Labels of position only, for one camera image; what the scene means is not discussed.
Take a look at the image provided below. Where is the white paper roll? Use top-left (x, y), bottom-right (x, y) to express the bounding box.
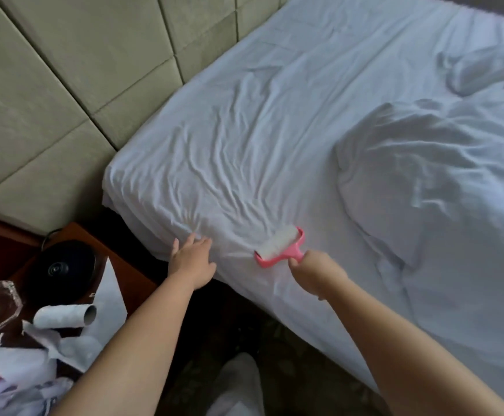
top-left (32, 303), bottom-right (99, 331)

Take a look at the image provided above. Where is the beige padded headboard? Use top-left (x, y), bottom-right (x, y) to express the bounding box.
top-left (0, 0), bottom-right (296, 235)

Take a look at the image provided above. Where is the person's right forearm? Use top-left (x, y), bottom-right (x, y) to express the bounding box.
top-left (325, 277), bottom-right (504, 416)

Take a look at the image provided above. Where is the white duvet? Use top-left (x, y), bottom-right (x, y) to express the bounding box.
top-left (334, 39), bottom-right (504, 378)

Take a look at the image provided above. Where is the person's left forearm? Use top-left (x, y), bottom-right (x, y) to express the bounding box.
top-left (53, 273), bottom-right (203, 416)

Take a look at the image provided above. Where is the person's left hand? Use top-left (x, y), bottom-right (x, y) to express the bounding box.
top-left (167, 233), bottom-right (218, 291)

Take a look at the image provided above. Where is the person's right hand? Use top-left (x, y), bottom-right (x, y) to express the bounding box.
top-left (288, 248), bottom-right (350, 302)

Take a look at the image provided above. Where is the black round object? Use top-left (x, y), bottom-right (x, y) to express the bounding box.
top-left (25, 238), bottom-right (101, 307)

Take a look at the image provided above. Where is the white bed sheet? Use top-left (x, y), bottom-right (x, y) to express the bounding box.
top-left (102, 0), bottom-right (504, 414)

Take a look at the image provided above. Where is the pink lint roller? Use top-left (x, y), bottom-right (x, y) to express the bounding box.
top-left (254, 224), bottom-right (307, 269)

